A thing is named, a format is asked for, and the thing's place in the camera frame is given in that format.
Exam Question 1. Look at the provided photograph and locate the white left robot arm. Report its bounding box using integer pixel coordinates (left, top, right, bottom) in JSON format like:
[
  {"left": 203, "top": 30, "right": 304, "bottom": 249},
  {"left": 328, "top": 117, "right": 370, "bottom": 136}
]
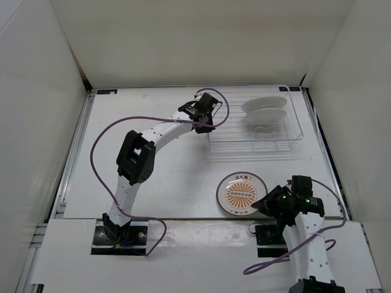
[{"left": 103, "top": 93, "right": 219, "bottom": 244}]

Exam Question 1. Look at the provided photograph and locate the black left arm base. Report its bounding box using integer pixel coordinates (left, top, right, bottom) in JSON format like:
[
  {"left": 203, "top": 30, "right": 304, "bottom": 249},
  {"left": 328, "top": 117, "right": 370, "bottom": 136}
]
[{"left": 90, "top": 213, "right": 148, "bottom": 256}]

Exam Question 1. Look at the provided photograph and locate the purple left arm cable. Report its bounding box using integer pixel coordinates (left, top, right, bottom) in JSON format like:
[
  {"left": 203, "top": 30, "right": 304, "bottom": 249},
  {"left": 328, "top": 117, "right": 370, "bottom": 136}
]
[{"left": 90, "top": 87, "right": 232, "bottom": 257}]

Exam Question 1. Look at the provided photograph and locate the white wire dish rack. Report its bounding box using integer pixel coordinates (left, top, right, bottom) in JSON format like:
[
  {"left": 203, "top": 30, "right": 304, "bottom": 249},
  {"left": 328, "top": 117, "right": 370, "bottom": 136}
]
[{"left": 207, "top": 85, "right": 304, "bottom": 155}]

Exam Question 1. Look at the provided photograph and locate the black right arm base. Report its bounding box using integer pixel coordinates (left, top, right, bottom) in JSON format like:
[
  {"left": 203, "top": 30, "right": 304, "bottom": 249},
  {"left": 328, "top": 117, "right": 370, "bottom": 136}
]
[{"left": 248, "top": 222, "right": 288, "bottom": 258}]

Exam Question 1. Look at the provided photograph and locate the orange sunburst pattern plate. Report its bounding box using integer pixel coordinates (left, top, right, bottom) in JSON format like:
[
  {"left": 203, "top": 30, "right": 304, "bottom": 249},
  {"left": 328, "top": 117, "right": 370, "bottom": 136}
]
[{"left": 216, "top": 172, "right": 268, "bottom": 217}]

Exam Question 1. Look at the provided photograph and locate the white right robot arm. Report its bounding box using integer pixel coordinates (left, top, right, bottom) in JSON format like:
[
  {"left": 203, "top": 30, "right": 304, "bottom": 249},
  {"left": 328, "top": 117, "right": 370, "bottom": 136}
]
[{"left": 243, "top": 175, "right": 347, "bottom": 292}]

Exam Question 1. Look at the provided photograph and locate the white green rimmed plate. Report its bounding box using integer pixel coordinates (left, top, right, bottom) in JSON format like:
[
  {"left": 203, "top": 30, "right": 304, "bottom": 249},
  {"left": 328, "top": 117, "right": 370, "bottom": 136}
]
[{"left": 241, "top": 96, "right": 287, "bottom": 114}]

